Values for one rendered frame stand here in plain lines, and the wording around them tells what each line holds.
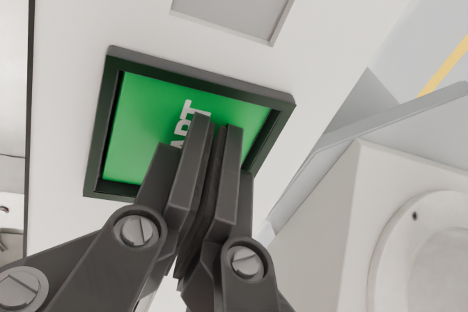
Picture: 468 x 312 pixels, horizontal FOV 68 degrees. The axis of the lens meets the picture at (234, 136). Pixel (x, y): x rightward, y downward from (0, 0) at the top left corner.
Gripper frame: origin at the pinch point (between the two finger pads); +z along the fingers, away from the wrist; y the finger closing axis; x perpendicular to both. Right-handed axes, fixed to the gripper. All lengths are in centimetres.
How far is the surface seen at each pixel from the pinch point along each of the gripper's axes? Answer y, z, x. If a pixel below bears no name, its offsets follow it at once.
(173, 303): 1.8, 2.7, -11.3
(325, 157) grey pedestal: 13.1, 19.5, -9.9
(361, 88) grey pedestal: 20.2, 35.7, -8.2
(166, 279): 0.8, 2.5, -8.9
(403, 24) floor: 58, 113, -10
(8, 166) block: -9.7, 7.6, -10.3
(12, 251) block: -9.2, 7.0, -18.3
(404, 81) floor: 73, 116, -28
